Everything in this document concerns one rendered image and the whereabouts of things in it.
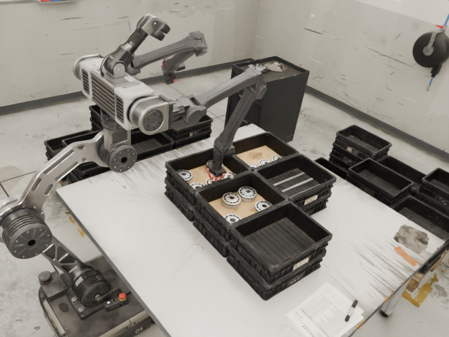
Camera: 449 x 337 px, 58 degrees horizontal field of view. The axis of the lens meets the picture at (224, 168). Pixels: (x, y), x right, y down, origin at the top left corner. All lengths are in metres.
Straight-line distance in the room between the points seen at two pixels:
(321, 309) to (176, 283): 0.67
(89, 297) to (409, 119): 4.08
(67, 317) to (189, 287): 0.79
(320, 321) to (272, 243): 0.41
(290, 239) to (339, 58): 3.81
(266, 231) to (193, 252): 0.38
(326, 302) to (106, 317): 1.17
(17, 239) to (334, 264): 1.49
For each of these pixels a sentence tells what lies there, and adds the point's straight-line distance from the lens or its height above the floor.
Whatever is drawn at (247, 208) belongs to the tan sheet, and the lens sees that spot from 2.16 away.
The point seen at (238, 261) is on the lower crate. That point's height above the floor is 0.78.
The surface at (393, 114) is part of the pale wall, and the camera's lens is 5.30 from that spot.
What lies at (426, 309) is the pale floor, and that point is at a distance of 3.26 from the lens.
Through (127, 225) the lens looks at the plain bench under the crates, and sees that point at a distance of 2.20.
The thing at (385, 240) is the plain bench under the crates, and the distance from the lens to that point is 2.47.
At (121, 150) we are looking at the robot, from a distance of 1.87.
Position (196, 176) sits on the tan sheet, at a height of 0.83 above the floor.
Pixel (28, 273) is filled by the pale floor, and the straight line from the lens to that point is 3.01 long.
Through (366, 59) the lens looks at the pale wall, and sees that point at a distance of 5.36.
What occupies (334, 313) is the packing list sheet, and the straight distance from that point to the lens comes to 1.99.
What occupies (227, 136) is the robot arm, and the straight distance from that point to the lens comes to 2.03.
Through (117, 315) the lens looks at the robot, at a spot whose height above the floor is 0.24.
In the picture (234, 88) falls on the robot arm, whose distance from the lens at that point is 1.79.
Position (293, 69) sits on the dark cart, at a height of 0.86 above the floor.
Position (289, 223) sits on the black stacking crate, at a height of 0.83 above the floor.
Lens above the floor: 2.20
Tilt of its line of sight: 34 degrees down
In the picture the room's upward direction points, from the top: 8 degrees clockwise
